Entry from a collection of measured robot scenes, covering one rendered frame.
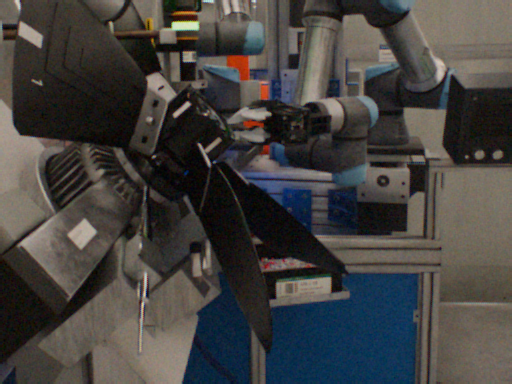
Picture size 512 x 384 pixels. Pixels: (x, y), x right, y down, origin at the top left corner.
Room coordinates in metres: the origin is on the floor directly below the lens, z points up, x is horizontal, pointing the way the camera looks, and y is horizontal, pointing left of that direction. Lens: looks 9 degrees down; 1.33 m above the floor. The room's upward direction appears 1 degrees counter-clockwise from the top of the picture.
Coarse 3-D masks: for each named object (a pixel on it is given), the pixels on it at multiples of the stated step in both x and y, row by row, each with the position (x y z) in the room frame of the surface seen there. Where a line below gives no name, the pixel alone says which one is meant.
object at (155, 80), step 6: (156, 72) 0.95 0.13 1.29; (150, 78) 0.94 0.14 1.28; (156, 78) 0.95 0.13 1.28; (162, 78) 0.95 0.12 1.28; (150, 84) 0.94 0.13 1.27; (156, 84) 0.94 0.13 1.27; (162, 84) 0.94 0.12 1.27; (156, 90) 0.93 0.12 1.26; (162, 90) 0.94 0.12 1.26; (168, 90) 0.94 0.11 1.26; (168, 96) 0.93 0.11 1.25
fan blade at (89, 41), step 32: (32, 0) 0.65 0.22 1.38; (64, 0) 0.70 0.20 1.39; (64, 32) 0.68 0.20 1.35; (96, 32) 0.73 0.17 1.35; (32, 64) 0.62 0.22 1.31; (64, 64) 0.66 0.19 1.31; (96, 64) 0.71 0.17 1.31; (128, 64) 0.77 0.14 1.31; (32, 96) 0.61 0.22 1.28; (64, 96) 0.66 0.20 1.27; (96, 96) 0.71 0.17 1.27; (128, 96) 0.76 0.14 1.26; (32, 128) 0.60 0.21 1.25; (64, 128) 0.65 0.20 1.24; (96, 128) 0.71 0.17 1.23; (128, 128) 0.76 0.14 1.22
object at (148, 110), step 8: (152, 96) 0.82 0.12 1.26; (160, 96) 0.83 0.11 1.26; (144, 104) 0.80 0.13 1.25; (152, 104) 0.82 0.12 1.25; (160, 104) 0.84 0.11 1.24; (144, 112) 0.81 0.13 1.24; (152, 112) 0.82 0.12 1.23; (160, 112) 0.84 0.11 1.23; (144, 120) 0.81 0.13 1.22; (160, 120) 0.84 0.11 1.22; (136, 128) 0.79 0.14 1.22; (144, 128) 0.81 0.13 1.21; (152, 128) 0.82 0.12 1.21; (160, 128) 0.84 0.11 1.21; (136, 136) 0.79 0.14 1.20; (152, 136) 0.82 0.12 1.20; (136, 144) 0.79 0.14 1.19; (144, 144) 0.81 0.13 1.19; (152, 144) 0.82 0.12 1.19; (144, 152) 0.81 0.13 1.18; (152, 152) 0.82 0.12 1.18
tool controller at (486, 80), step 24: (504, 72) 1.32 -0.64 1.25; (456, 96) 1.29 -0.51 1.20; (480, 96) 1.23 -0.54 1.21; (504, 96) 1.23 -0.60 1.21; (456, 120) 1.28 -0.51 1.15; (480, 120) 1.25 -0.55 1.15; (504, 120) 1.24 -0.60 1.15; (456, 144) 1.27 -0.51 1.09; (480, 144) 1.26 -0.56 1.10; (504, 144) 1.26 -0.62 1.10
